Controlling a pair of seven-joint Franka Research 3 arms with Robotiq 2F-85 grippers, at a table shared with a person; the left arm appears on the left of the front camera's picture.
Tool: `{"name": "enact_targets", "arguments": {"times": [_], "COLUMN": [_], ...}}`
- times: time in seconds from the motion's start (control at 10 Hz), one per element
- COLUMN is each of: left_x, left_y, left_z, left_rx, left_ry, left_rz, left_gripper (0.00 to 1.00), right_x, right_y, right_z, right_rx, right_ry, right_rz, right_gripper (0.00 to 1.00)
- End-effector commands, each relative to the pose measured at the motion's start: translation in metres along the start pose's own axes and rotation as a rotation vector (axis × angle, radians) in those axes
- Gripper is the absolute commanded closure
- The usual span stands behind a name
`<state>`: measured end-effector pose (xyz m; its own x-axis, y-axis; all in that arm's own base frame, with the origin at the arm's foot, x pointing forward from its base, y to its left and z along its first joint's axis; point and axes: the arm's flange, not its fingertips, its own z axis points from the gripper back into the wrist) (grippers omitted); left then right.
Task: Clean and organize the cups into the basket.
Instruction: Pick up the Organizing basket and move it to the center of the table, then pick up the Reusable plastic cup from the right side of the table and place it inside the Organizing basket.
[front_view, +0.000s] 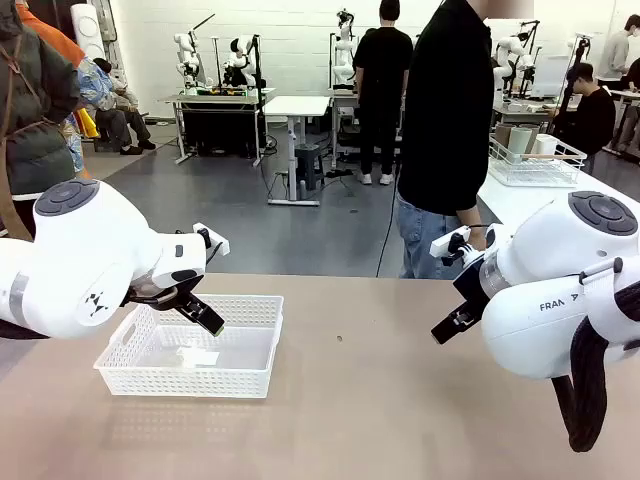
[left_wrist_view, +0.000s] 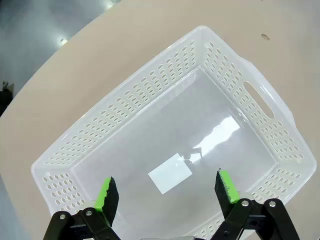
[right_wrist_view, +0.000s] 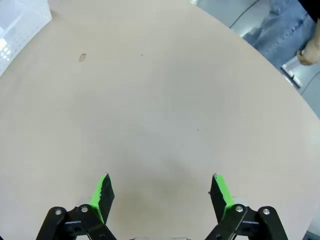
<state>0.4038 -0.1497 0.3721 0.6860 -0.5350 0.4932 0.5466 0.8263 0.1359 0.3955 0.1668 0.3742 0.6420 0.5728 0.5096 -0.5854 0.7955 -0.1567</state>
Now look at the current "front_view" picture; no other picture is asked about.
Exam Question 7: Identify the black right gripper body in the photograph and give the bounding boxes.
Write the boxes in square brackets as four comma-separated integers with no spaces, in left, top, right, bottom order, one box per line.
[452,259,494,315]

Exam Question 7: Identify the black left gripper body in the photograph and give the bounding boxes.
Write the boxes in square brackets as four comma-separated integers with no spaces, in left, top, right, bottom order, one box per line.
[121,272,205,309]

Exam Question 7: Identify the white perforated plastic basket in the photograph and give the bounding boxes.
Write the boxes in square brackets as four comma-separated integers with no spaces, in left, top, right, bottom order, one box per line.
[93,293,285,400]

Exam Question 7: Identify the person's left forearm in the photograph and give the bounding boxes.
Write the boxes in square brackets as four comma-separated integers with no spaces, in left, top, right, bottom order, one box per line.
[455,205,485,230]

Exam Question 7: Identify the white label sticker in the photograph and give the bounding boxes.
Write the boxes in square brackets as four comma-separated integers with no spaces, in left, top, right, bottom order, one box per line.
[179,350,222,369]

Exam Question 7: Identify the white side table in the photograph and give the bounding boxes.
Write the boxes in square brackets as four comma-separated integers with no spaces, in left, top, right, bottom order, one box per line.
[477,167,640,236]

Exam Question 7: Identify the white cup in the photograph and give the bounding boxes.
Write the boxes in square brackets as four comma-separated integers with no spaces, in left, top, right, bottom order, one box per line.
[531,133,559,156]

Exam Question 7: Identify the person in black sweater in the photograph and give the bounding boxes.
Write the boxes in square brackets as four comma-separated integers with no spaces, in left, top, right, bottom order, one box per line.
[396,0,535,280]

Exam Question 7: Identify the lab table with black panel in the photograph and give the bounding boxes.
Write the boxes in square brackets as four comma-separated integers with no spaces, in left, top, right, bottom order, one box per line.
[158,87,277,167]

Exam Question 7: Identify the yellow cloth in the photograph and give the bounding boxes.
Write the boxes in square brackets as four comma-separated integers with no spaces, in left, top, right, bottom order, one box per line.
[73,108,100,139]

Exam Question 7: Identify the grey plastic stool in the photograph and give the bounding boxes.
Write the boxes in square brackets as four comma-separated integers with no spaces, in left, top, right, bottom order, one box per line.
[293,143,326,192]

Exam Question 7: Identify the seated person floral shirt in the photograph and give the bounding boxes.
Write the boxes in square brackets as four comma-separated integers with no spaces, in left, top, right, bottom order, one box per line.
[74,56,158,156]

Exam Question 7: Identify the seated person black clothes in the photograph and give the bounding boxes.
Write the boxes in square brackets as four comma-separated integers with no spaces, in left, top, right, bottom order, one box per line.
[552,62,617,174]

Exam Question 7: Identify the person in dark green jacket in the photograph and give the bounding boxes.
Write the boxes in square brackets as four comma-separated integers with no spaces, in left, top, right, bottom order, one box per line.
[0,0,82,241]

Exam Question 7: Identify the white standing desk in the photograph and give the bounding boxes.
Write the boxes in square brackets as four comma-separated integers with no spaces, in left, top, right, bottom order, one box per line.
[263,94,332,207]

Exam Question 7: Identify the standing person black t-shirt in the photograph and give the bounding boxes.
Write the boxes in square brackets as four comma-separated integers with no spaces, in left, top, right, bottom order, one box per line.
[352,0,415,187]

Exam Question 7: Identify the black tripod stand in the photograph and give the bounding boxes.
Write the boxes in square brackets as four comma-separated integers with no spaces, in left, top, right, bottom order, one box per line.
[567,32,596,101]

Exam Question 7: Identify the person in orange jacket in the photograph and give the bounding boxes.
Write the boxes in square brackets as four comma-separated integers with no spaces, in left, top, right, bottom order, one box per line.
[14,0,87,69]

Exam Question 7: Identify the person in grey hoodie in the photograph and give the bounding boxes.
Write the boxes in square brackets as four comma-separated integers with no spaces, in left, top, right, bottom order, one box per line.
[598,13,640,92]

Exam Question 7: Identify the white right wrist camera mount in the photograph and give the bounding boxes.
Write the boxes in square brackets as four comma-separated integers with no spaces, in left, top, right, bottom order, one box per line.
[429,222,506,269]

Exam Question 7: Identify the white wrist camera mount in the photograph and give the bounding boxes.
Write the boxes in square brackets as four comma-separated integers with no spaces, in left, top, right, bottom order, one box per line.
[429,222,506,269]
[192,222,231,262]

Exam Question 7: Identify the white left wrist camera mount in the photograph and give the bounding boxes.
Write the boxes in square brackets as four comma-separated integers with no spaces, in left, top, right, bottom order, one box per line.
[192,222,231,262]

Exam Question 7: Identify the black floor cable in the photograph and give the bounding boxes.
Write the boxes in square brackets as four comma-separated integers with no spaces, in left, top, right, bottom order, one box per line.
[375,167,402,279]

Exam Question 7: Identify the white wire dish rack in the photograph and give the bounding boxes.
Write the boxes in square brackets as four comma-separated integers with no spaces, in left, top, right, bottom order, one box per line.
[487,133,588,188]

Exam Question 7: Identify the black left arm cable sleeve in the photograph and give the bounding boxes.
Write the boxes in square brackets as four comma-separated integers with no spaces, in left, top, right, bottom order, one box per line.
[0,319,51,342]

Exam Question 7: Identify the black arm cable sleeve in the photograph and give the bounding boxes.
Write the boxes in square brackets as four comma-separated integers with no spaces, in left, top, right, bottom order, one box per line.
[0,319,51,342]
[549,282,640,453]

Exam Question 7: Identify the black right arm cable sleeve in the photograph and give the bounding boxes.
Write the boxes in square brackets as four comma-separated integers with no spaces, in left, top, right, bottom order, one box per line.
[549,282,640,453]

